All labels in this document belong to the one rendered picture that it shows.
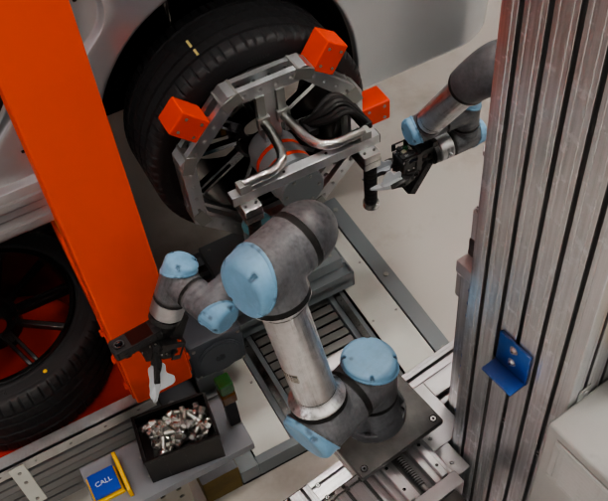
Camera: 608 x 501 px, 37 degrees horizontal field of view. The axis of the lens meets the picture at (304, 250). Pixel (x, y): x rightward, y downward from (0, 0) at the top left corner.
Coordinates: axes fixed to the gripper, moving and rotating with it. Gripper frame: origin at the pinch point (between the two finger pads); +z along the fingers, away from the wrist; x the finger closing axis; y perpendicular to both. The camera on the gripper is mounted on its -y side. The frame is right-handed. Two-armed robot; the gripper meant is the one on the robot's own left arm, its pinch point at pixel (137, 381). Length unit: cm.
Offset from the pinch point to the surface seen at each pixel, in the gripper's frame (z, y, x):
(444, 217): 8, 157, 55
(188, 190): -22, 30, 42
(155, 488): 37.0, 11.7, -4.7
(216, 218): -12, 42, 42
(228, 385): 6.0, 25.4, -2.3
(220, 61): -57, 33, 48
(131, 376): 14.6, 8.8, 14.6
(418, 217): 12, 151, 60
